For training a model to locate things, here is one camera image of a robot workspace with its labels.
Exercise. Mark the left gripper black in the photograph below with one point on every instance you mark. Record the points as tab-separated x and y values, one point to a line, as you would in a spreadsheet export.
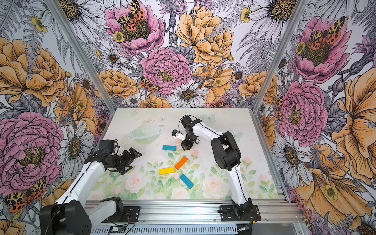
125	153

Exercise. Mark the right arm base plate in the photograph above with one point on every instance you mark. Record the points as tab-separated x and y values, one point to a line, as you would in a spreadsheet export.
227	214

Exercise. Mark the orange block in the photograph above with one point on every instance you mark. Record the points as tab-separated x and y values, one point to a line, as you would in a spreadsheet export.
181	163

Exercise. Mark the teal block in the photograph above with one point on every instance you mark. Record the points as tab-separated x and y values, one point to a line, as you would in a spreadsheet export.
169	148
187	181

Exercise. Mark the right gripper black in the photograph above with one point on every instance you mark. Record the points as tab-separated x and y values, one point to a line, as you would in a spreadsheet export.
185	144

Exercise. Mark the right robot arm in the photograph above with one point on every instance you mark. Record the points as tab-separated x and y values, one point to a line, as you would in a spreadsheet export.
227	156

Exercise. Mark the aluminium corner post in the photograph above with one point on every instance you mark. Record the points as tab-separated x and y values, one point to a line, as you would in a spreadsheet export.
74	41
285	41

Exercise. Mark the long yellow block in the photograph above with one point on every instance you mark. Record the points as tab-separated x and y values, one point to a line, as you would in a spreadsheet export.
165	171

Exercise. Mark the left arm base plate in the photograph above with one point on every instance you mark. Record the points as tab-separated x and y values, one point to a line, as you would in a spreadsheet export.
129	214

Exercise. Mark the right aluminium corner post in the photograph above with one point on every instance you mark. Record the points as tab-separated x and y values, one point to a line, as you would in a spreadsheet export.
285	41

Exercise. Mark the aluminium front rail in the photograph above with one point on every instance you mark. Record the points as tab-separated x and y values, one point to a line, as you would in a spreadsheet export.
272	211

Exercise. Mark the left aluminium corner post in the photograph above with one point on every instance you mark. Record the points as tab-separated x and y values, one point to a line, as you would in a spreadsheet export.
74	41

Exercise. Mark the small green circuit board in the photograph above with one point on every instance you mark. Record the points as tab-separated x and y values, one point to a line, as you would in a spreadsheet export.
117	229

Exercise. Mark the white vented cable duct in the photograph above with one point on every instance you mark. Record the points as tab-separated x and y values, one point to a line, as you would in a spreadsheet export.
198	229

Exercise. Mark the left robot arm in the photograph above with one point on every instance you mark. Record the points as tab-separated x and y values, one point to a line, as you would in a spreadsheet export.
67	215

